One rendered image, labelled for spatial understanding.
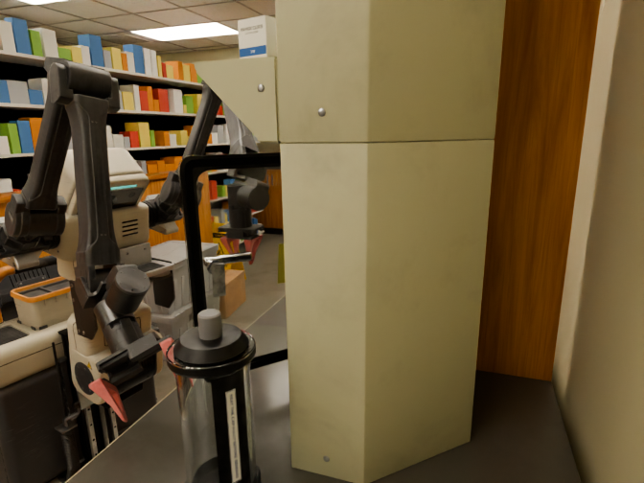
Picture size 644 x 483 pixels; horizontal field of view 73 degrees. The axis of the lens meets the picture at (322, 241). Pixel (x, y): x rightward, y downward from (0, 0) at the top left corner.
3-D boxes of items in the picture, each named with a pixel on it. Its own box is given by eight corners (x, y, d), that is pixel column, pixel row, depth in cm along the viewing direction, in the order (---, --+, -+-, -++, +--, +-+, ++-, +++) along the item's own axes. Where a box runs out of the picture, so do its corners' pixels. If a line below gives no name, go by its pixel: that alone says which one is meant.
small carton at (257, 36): (290, 68, 61) (289, 22, 60) (267, 64, 57) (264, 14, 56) (264, 72, 64) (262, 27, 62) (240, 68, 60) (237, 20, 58)
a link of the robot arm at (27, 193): (96, 51, 89) (40, 34, 82) (122, 80, 83) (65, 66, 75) (50, 222, 108) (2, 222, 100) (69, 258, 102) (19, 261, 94)
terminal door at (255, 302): (344, 342, 92) (343, 149, 82) (199, 384, 77) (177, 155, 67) (342, 341, 92) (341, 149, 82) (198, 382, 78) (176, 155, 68)
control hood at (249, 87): (350, 138, 82) (350, 82, 80) (279, 143, 53) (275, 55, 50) (293, 139, 86) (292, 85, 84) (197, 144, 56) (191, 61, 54)
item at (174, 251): (223, 286, 320) (220, 242, 312) (171, 318, 265) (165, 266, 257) (176, 280, 334) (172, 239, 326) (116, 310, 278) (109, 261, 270)
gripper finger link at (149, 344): (189, 374, 69) (165, 327, 73) (147, 400, 67) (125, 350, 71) (198, 383, 75) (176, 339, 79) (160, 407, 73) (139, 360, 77)
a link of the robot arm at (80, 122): (106, 82, 88) (46, 68, 79) (120, 73, 84) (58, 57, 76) (123, 295, 87) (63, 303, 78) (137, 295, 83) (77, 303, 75)
